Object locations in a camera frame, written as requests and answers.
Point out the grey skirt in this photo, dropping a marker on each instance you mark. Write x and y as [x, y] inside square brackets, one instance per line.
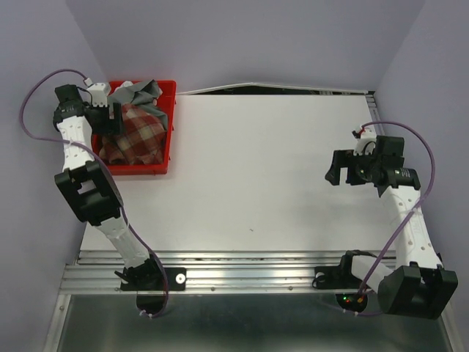
[143, 94]

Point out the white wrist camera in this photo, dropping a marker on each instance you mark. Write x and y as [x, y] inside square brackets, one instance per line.
[365, 141]
[99, 93]

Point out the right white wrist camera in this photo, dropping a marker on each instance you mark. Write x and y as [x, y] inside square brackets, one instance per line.
[365, 141]

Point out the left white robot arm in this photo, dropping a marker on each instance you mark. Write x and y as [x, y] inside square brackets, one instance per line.
[88, 187]

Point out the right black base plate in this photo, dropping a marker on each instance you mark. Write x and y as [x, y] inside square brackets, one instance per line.
[334, 278]

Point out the red plaid skirt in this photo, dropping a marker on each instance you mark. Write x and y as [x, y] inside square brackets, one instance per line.
[141, 143]

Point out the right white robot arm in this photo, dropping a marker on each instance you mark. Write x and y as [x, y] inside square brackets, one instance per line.
[419, 286]

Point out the red plastic bin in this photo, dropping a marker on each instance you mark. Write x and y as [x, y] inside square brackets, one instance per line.
[166, 102]

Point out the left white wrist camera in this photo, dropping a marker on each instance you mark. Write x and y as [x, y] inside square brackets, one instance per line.
[99, 93]

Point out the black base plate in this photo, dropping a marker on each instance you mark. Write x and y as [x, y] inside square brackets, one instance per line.
[334, 278]
[176, 279]

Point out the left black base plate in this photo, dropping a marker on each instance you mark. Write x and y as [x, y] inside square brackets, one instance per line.
[176, 279]

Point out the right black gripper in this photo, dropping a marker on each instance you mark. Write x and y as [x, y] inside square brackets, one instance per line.
[343, 158]

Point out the aluminium right side rail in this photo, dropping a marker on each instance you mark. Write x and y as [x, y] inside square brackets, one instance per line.
[371, 103]

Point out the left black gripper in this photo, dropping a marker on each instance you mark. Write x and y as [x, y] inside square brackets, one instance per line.
[111, 126]

